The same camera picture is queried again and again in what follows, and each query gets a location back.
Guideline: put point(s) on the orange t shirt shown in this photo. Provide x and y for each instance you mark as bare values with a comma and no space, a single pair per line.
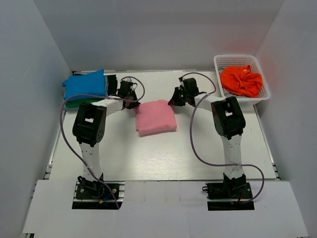
241,81

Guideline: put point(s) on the black folded t shirt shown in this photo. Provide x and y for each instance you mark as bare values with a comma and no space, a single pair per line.
112,84

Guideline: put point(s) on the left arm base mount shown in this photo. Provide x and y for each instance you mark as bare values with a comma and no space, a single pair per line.
92,195

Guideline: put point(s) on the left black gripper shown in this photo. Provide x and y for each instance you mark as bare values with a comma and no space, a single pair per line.
134,104

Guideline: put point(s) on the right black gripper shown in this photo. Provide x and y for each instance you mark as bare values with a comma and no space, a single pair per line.
175,100

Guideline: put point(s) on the pink t shirt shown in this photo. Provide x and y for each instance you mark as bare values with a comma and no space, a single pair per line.
155,117

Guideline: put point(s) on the white plastic basket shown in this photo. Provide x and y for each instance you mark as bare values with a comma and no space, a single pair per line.
242,60

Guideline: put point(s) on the grey t shirt in basket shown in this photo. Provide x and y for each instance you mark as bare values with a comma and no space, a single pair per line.
226,93

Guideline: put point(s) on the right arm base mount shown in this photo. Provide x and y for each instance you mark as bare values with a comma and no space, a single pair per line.
220,198

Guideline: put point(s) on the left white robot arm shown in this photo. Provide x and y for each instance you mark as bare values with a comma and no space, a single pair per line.
89,130

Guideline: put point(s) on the green folded t shirt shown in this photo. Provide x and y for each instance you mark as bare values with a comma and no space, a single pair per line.
77,102

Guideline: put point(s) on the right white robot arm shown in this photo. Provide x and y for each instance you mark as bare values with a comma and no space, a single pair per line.
229,123

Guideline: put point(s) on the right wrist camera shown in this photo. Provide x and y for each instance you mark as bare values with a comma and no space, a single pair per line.
181,87

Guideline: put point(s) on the light blue folded t shirt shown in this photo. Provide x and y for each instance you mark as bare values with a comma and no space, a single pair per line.
79,97

